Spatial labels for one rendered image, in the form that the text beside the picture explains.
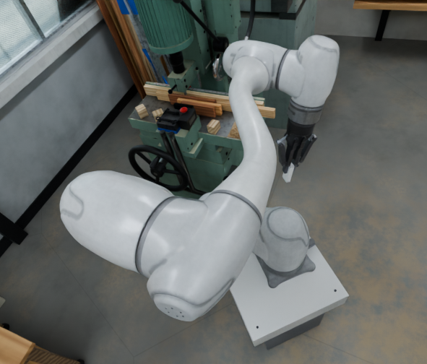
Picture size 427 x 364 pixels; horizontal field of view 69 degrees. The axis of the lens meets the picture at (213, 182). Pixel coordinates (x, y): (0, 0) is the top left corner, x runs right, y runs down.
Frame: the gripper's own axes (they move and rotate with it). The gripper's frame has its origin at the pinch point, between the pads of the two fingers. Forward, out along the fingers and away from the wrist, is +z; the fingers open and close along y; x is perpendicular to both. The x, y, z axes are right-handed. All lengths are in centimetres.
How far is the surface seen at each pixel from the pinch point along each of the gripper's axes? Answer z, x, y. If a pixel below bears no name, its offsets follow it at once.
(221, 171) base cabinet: 33, -40, 8
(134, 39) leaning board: 27, -202, 26
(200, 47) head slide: -17, -64, 11
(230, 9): -32, -60, 0
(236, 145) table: 11.5, -31.2, 4.9
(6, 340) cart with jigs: 73, -6, 111
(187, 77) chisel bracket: -6, -60, 18
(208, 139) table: 12.9, -40.0, 14.4
